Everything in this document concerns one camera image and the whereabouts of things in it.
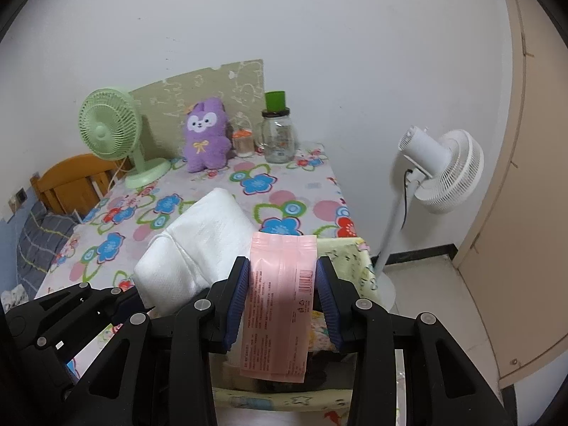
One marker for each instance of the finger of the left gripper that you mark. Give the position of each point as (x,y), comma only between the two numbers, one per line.
(69,319)

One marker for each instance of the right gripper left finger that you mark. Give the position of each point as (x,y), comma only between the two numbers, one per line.
(156,371)

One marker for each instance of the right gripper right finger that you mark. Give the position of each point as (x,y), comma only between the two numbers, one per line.
(442,385)

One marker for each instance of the white cotton pad pack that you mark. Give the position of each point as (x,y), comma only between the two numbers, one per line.
(195,251)

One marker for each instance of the pink packet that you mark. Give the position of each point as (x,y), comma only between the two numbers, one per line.
(277,318)

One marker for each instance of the crumpled white cloth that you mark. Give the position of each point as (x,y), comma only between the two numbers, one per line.
(13,298)

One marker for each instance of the grey plaid pillow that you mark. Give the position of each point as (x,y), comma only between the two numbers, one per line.
(42,238)

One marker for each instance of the beige door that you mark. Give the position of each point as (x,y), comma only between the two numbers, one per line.
(514,259)

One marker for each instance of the yellow patterned storage box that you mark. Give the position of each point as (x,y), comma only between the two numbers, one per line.
(344,275)

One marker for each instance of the green desk fan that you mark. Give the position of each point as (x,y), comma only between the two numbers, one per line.
(111,126)

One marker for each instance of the white standing fan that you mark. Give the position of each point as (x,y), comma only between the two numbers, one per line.
(441,156)

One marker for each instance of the floral tablecloth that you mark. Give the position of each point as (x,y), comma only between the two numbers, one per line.
(299,198)

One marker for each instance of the purple plush toy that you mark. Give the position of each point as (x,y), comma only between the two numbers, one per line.
(206,143)

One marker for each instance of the green patterned cardboard sheet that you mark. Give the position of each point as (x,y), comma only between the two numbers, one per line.
(164,104)

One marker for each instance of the toothpick jar orange lid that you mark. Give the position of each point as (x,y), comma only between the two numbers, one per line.
(243,143)

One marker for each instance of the glass jar green lid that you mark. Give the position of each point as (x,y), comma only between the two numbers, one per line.
(277,132)

